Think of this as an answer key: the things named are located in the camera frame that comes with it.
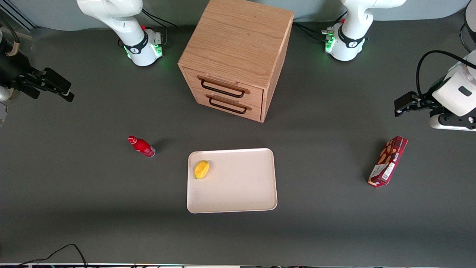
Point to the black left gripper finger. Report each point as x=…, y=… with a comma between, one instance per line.
x=407, y=100
x=398, y=113

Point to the red coke bottle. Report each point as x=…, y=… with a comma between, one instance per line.
x=143, y=147

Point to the red snack box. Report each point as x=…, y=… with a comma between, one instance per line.
x=388, y=162

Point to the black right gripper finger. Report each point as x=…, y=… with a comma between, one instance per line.
x=57, y=80
x=68, y=97

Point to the wooden drawer cabinet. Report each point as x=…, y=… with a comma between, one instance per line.
x=238, y=37

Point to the beige plastic tray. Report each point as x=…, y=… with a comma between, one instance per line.
x=241, y=186

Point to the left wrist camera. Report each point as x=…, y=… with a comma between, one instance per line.
x=452, y=122

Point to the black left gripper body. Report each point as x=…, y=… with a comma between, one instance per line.
x=424, y=102

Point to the yellow lemon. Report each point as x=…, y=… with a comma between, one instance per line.
x=201, y=169

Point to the aluminium frame rail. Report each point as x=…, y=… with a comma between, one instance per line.
x=16, y=16

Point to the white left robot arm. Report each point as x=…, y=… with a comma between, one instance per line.
x=353, y=33

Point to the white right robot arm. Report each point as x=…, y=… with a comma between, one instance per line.
x=130, y=29

